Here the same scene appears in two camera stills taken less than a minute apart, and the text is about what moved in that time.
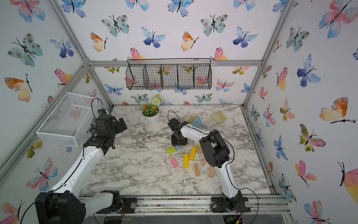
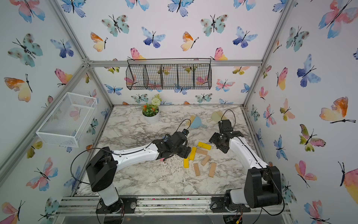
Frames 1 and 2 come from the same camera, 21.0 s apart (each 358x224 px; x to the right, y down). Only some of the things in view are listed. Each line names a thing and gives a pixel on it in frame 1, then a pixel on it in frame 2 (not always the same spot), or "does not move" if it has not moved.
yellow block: x=192 y=153 does not move
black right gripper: x=173 y=143 to x=215 y=136
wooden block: x=196 y=169 does not move
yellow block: x=186 y=160 does not move
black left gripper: x=120 y=128 to x=185 y=152
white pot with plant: x=151 y=112 does not move
